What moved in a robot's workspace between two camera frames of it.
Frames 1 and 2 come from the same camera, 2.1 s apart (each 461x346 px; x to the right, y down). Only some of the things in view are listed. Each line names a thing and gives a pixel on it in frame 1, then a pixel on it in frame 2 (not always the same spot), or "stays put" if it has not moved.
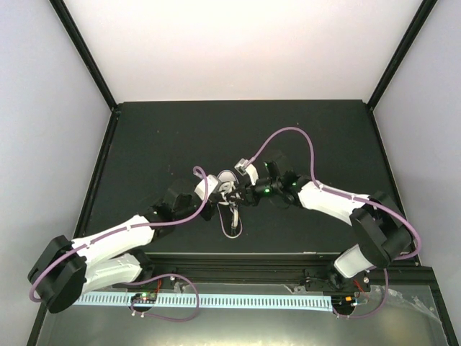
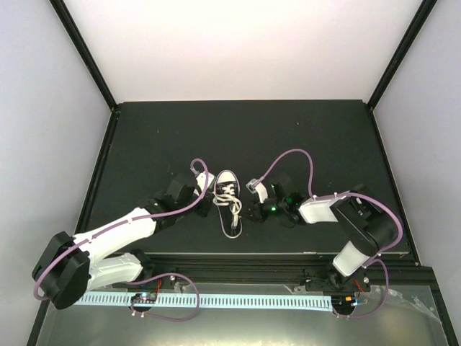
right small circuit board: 345,302 stays put
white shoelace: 230,197 stays put
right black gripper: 251,196 -> 257,213
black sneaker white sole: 229,207 stays put
